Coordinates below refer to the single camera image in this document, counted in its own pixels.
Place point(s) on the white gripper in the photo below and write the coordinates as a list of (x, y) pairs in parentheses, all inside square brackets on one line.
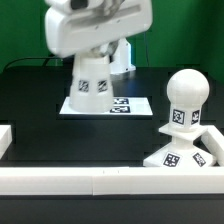
[(73, 26)]

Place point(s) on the white lamp shade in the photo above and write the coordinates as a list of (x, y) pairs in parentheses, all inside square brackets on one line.
[(91, 89)]

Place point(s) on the white lamp bulb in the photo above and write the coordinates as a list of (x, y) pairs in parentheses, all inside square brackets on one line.
[(187, 91)]

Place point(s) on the white lamp base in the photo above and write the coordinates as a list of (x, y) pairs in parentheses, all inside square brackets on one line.
[(181, 152)]

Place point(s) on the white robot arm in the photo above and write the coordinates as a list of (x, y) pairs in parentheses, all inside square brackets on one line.
[(119, 53)]

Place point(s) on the white marker board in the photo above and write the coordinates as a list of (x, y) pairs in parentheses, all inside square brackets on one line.
[(138, 106)]

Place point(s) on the white left fence block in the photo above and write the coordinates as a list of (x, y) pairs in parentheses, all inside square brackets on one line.
[(5, 138)]

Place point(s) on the white front fence rail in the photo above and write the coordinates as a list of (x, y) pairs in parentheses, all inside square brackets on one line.
[(110, 181)]

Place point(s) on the white fence rail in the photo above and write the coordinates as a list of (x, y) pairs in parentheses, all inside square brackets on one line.
[(110, 181), (214, 141)]

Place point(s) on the white right fence rail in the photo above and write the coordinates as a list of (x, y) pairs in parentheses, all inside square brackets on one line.
[(214, 141)]

